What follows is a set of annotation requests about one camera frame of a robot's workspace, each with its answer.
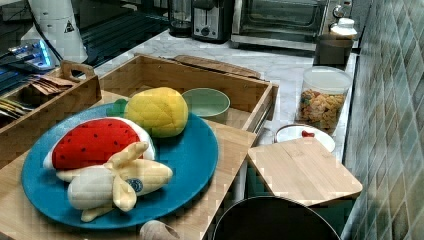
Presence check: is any silver toaster oven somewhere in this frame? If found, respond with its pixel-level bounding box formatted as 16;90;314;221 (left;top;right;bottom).
231;0;353;51

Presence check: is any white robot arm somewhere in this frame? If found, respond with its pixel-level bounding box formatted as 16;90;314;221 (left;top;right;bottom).
21;0;88;66

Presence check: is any black silver toaster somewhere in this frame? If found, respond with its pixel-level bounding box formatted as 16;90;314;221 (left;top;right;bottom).
192;0;234;43

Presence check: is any white capped bottle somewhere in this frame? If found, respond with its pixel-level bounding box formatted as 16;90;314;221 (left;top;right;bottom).
330;18;357;39

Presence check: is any red plush watermelon slice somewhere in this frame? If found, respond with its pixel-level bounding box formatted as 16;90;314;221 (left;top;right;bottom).
43;117;156;170

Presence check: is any white plate with red item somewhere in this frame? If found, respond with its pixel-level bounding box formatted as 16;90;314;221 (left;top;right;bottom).
274;124;335;152

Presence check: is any blue round plate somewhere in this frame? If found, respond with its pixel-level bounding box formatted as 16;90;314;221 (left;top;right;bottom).
21;104;219;230

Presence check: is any wooden drawer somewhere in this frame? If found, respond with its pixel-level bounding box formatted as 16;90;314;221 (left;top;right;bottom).
99;53;278;133

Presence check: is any wooden spoon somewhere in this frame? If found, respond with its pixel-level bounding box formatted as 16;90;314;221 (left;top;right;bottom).
139;220;180;240

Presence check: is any black round pan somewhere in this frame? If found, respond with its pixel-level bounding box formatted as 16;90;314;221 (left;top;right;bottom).
213;196;341;240

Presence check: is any green ceramic bowl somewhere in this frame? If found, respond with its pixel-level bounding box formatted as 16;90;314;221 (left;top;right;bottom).
182;88;231;123

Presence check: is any square wooden lid board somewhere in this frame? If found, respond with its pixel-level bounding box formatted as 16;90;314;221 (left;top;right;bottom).
248;137;363;206

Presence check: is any wooden tea box tray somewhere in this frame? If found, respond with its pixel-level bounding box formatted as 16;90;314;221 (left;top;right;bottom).
0;60;101;167

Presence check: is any clear jar of snacks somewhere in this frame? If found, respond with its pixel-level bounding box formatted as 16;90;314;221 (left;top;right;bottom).
296;66;352;135

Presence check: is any plush peeled banana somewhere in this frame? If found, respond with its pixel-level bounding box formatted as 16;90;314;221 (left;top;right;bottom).
56;141;173;222

